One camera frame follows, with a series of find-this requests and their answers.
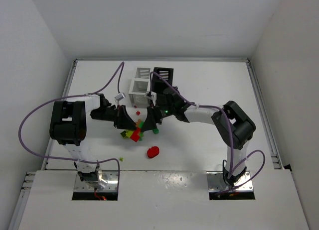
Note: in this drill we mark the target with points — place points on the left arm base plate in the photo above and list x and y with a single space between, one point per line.
107 182

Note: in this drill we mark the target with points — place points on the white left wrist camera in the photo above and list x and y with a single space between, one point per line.
119 96

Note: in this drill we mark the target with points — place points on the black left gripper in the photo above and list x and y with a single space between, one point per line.
117 118

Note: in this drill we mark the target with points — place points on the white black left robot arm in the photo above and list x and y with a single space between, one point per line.
68 127

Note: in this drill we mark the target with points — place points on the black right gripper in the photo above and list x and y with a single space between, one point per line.
157 114

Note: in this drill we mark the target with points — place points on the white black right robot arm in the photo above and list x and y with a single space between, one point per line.
234 126

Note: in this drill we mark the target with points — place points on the red rounded lego brick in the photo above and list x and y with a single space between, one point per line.
153 152

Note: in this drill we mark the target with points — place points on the lego brick cluster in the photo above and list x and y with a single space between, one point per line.
135 135

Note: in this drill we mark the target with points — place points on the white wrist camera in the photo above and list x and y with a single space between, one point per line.
151 98
119 96

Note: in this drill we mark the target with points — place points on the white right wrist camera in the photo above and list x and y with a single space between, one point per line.
151 98

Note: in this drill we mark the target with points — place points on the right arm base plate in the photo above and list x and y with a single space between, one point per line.
218 183

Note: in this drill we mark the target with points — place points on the white slatted container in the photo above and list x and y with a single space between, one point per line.
140 84

